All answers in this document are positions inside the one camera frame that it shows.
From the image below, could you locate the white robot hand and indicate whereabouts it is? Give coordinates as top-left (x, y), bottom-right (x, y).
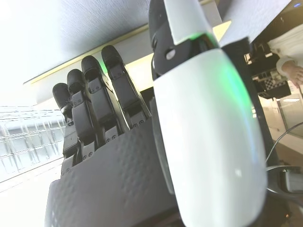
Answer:
top-left (44, 0), bottom-right (269, 227)

